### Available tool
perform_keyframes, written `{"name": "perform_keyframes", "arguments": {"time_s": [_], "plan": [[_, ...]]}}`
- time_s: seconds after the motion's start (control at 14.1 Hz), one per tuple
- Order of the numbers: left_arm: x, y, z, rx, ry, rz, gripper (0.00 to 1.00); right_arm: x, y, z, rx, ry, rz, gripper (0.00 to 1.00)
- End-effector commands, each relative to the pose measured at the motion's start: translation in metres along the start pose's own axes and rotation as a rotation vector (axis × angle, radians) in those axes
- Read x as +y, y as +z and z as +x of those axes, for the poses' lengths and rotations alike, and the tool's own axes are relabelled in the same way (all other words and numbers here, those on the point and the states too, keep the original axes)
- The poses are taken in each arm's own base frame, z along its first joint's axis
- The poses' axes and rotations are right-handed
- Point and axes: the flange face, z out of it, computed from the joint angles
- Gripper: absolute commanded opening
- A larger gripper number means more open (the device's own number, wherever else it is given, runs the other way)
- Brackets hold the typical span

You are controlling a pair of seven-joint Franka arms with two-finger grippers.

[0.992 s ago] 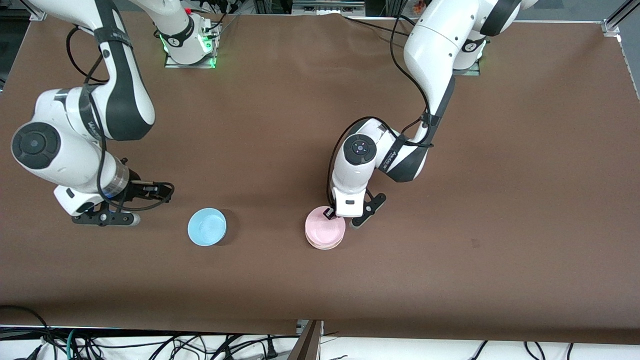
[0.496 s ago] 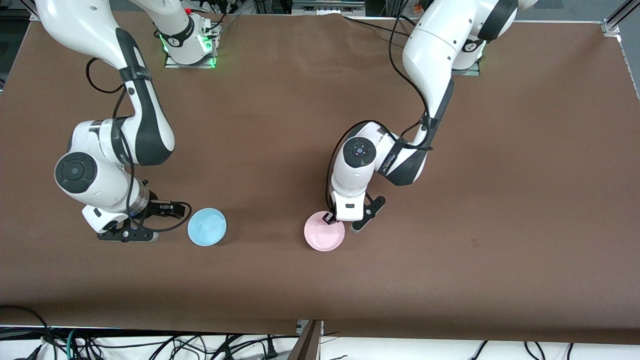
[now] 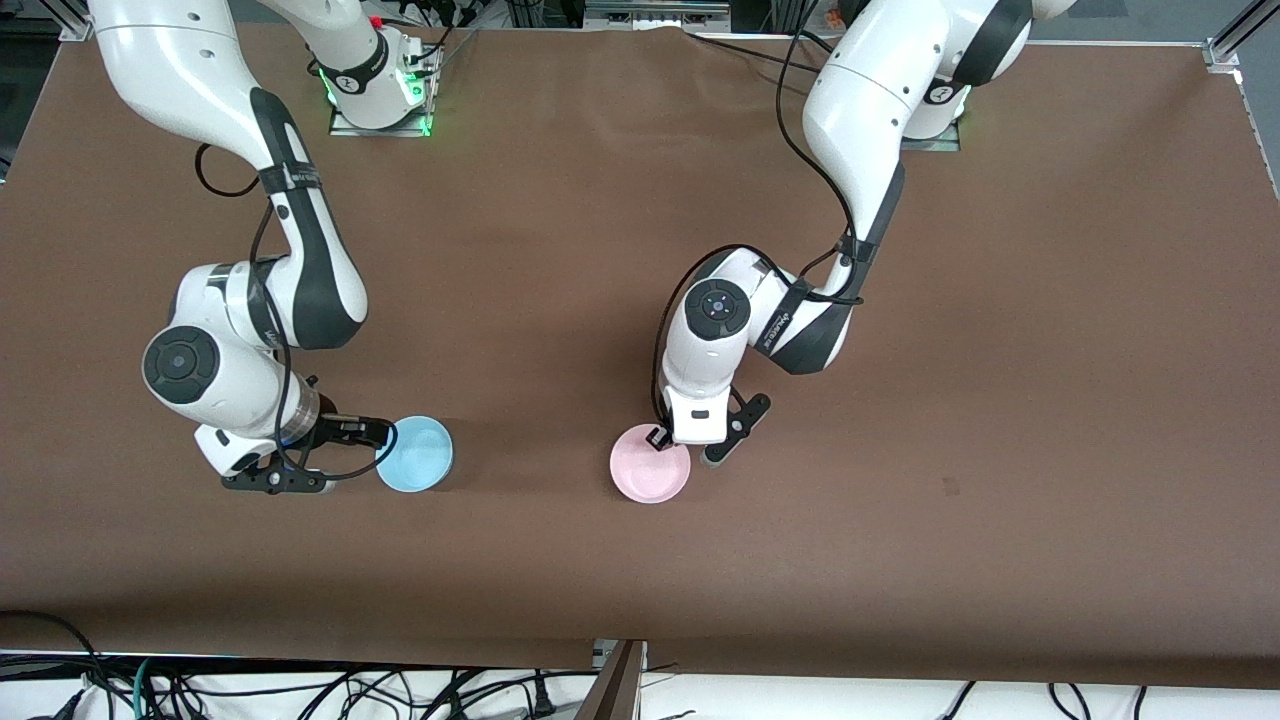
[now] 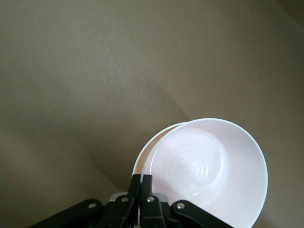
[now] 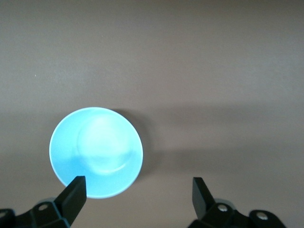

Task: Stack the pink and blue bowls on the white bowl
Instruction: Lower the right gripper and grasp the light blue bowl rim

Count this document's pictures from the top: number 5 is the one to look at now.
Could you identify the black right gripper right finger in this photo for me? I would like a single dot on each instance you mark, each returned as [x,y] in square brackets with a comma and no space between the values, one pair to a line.
[204,209]

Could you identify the light blue bowl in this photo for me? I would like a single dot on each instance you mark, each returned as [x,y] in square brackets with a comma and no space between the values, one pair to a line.
[99,147]

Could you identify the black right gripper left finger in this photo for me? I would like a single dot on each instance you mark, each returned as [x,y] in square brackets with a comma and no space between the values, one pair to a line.
[69,204]

